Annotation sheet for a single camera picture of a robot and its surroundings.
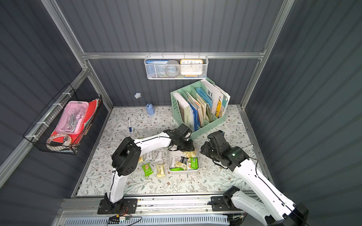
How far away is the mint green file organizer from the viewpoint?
0.90 m

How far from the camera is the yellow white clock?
2.92ft

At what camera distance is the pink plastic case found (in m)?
0.70
